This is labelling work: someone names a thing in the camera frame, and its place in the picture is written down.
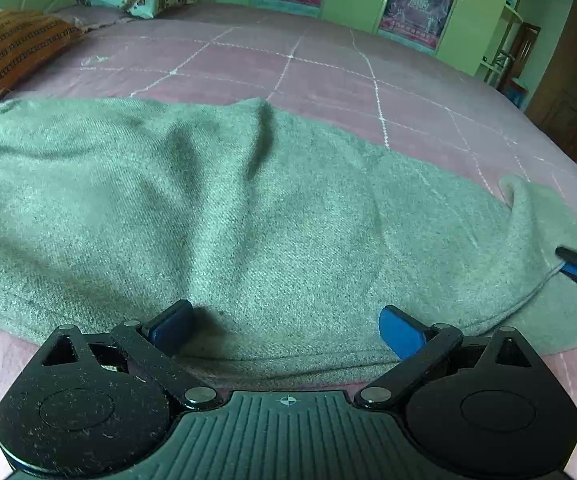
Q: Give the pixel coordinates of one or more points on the wooden door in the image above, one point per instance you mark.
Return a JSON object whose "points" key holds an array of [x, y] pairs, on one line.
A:
{"points": [[568, 85]]}

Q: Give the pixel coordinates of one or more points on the grey pants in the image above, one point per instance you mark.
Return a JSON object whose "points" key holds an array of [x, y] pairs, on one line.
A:
{"points": [[248, 220]]}

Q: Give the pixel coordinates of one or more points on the pink pillow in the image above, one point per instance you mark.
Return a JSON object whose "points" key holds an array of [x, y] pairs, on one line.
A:
{"points": [[88, 16]]}

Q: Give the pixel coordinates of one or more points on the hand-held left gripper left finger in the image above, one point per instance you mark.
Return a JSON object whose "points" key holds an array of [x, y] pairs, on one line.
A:
{"points": [[171, 326]]}

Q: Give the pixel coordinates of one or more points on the orange striped pillow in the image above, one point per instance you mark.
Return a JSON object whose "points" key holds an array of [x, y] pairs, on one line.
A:
{"points": [[8, 50]]}

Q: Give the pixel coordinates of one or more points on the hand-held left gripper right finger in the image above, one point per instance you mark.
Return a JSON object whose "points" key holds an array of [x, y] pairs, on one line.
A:
{"points": [[397, 332]]}

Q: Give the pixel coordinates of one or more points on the pink checked bedsheet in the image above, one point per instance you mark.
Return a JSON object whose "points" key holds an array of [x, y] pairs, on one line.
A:
{"points": [[318, 85]]}

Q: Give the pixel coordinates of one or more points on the pale green shelf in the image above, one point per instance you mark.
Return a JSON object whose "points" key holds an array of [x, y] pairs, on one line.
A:
{"points": [[511, 15]]}

